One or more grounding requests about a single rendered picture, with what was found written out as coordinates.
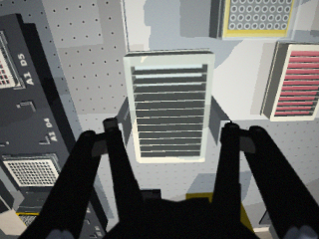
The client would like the white trough reservoir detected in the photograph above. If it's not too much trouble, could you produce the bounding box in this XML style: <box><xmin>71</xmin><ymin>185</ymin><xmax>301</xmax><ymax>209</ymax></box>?
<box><xmin>123</xmin><ymin>49</ymin><xmax>215</xmax><ymax>163</ymax></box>

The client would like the beige well plate with pink wells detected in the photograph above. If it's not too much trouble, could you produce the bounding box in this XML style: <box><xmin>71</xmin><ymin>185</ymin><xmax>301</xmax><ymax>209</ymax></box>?
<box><xmin>0</xmin><ymin>35</ymin><xmax>22</xmax><ymax>89</ymax></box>

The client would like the white well plate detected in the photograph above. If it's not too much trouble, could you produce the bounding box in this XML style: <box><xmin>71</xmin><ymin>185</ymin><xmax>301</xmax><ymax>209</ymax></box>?
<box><xmin>3</xmin><ymin>155</ymin><xmax>61</xmax><ymax>186</ymax></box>

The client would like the grey flat table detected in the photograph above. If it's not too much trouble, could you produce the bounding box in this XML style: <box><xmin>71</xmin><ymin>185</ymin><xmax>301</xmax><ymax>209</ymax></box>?
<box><xmin>121</xmin><ymin>0</ymin><xmax>319</xmax><ymax>120</ymax></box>

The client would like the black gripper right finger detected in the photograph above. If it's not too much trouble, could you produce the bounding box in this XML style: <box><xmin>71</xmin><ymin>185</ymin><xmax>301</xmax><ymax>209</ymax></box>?
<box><xmin>204</xmin><ymin>96</ymin><xmax>319</xmax><ymax>239</ymax></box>

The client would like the black flat rectangular pad with rg label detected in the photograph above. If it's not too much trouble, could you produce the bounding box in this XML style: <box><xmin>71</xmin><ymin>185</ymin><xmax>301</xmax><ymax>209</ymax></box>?
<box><xmin>141</xmin><ymin>189</ymin><xmax>161</xmax><ymax>201</ymax></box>

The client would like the yellow tip rack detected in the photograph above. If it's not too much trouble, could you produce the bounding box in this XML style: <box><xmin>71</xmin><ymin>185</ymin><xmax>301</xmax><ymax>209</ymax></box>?
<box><xmin>16</xmin><ymin>192</ymin><xmax>50</xmax><ymax>227</ymax></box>

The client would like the yellow open-top box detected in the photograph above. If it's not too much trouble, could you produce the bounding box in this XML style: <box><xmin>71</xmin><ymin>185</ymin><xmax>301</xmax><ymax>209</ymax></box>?
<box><xmin>185</xmin><ymin>192</ymin><xmax>255</xmax><ymax>234</ymax></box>

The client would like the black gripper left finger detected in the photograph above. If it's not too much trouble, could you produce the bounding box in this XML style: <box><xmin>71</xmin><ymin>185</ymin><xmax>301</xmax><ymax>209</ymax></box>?
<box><xmin>17</xmin><ymin>97</ymin><xmax>159</xmax><ymax>239</ymax></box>

